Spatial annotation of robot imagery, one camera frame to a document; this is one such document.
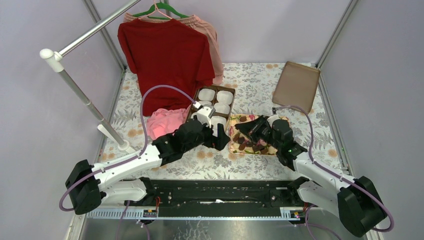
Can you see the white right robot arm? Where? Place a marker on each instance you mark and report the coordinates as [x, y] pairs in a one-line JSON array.
[[331, 188]]

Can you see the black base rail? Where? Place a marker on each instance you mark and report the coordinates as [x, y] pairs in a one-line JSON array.
[[239, 198]]

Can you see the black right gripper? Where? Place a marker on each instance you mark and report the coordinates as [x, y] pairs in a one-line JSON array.
[[252, 128]]

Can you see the floral chocolate tray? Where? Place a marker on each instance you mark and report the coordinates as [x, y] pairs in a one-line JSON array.
[[241, 144]]

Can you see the red t-shirt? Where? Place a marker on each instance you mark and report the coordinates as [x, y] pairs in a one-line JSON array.
[[166, 53]]

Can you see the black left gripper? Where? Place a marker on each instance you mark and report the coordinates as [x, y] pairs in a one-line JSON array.
[[218, 142]]

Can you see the gold chocolate box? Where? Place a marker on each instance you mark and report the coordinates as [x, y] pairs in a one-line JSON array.
[[221, 99]]

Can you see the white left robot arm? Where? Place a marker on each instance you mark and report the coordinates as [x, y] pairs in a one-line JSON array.
[[90, 185]]

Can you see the beige pink garment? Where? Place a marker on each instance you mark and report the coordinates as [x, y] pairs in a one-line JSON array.
[[204, 27]]

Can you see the green hanger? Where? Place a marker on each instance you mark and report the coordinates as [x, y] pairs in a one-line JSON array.
[[161, 8]]

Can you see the pink cloth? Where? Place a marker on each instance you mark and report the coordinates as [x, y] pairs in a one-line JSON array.
[[164, 121]]

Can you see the gold box lid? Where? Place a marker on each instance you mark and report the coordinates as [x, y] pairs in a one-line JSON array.
[[297, 86]]

